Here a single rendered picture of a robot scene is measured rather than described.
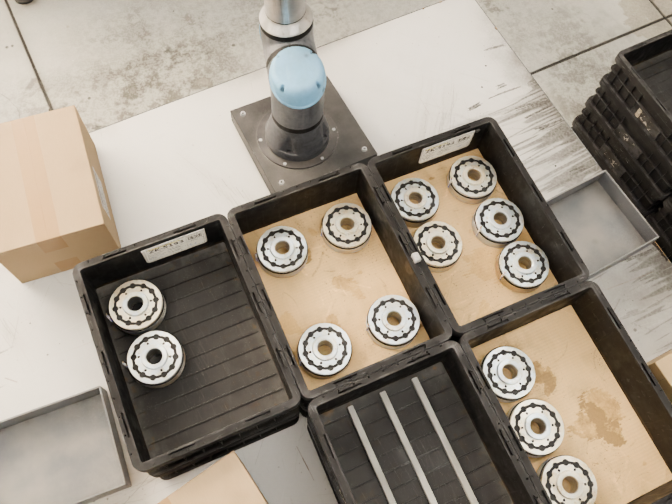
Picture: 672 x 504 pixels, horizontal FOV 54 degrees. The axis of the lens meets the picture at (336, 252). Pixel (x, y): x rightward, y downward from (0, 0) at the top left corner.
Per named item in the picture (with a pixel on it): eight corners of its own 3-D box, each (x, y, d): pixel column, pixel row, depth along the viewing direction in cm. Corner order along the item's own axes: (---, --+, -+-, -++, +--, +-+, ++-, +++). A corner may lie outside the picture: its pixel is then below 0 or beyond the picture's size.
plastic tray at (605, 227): (597, 179, 163) (605, 169, 158) (649, 245, 157) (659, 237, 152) (507, 226, 157) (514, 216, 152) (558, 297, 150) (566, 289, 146)
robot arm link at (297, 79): (274, 133, 145) (272, 92, 133) (266, 85, 151) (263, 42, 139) (328, 127, 147) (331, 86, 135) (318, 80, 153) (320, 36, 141)
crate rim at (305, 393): (225, 216, 131) (224, 210, 129) (363, 166, 137) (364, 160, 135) (304, 404, 117) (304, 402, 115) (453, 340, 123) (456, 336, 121)
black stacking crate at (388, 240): (230, 236, 140) (225, 212, 129) (358, 189, 146) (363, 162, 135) (304, 412, 126) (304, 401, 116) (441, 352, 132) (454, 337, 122)
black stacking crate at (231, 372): (89, 288, 133) (71, 267, 123) (229, 237, 139) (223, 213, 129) (150, 479, 120) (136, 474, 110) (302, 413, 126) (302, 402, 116)
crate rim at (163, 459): (73, 270, 125) (69, 266, 122) (225, 216, 131) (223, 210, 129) (138, 476, 111) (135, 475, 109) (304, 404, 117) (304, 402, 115)
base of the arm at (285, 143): (254, 123, 158) (252, 96, 149) (310, 101, 162) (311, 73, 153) (283, 171, 153) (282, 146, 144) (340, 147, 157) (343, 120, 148)
